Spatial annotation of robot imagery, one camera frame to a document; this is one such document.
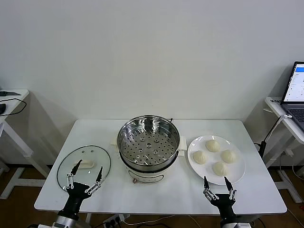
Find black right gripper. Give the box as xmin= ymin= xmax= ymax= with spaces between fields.
xmin=203 ymin=176 xmax=238 ymax=219

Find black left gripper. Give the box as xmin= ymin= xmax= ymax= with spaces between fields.
xmin=63 ymin=159 xmax=104 ymax=216

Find white steamed baozi bun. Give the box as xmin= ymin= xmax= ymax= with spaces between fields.
xmin=212 ymin=161 xmax=229 ymax=177
xmin=205 ymin=139 xmax=221 ymax=152
xmin=220 ymin=149 xmax=238 ymax=164
xmin=192 ymin=151 xmax=209 ymax=165

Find glass pot lid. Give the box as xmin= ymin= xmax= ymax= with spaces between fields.
xmin=56 ymin=145 xmax=112 ymax=190

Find stainless steel steamer basket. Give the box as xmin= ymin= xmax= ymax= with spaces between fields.
xmin=117 ymin=115 xmax=181 ymax=168

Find white round plate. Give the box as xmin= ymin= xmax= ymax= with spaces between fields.
xmin=187 ymin=135 xmax=246 ymax=186

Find white power strip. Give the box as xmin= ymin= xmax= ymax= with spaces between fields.
xmin=103 ymin=213 xmax=131 ymax=225

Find black table clamp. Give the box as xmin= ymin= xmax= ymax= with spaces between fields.
xmin=254 ymin=140 xmax=267 ymax=159

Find white side table with laptop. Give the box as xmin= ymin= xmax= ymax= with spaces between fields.
xmin=264 ymin=96 xmax=304 ymax=204

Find grey open laptop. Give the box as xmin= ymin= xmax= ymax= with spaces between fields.
xmin=280 ymin=61 xmax=304 ymax=133

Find black looped cable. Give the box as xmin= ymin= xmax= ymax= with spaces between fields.
xmin=0 ymin=97 xmax=27 ymax=117

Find white side table with cable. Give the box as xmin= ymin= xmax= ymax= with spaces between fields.
xmin=0 ymin=89 xmax=50 ymax=200

